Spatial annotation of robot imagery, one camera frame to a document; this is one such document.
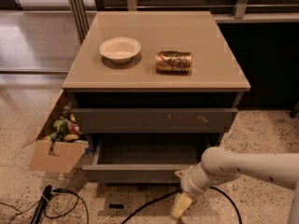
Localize grey drawer cabinet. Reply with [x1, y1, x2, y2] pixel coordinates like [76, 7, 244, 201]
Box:
[62, 10, 251, 185]

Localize black floor cable left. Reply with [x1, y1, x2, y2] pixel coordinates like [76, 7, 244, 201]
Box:
[0, 189, 90, 224]

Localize cardboard box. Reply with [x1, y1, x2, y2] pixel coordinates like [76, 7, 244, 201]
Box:
[23, 91, 89, 174]

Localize orange soda can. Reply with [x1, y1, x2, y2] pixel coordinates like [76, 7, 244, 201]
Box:
[156, 50, 192, 73]

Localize black power strip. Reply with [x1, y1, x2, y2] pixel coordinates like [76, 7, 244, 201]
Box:
[30, 185, 52, 224]

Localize metal railing frame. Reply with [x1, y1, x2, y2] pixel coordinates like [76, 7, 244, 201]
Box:
[68, 0, 299, 37]

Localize grey top drawer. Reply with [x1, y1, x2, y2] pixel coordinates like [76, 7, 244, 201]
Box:
[73, 108, 237, 133]

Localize toy items in box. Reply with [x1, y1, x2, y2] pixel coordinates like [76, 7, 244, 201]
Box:
[43, 105, 87, 144]

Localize grey drawer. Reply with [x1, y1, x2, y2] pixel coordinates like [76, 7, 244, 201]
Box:
[73, 108, 237, 133]
[83, 133, 218, 184]

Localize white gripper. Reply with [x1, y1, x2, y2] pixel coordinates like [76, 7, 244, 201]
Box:
[171, 164, 211, 218]

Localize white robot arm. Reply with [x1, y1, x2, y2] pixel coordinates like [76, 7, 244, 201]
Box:
[171, 147, 299, 224]

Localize white bowl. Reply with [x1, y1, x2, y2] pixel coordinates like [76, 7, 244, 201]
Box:
[99, 37, 141, 63]

